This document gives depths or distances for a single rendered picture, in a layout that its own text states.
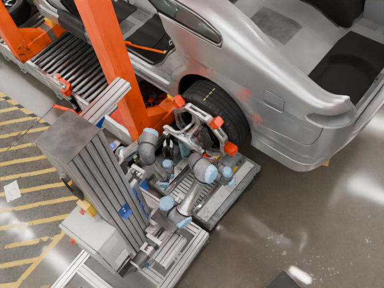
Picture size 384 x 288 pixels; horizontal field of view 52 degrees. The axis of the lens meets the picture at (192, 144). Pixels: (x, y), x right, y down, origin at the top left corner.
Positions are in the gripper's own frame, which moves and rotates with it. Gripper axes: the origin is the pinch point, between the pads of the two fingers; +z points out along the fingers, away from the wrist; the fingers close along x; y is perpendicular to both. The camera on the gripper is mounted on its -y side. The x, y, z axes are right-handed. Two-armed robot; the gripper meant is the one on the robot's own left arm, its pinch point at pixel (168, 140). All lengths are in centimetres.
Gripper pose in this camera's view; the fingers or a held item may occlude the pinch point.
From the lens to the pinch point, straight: 339.2
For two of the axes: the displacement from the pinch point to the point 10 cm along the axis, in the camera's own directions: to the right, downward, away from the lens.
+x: 9.9, -1.1, -0.5
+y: 1.0, 5.4, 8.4
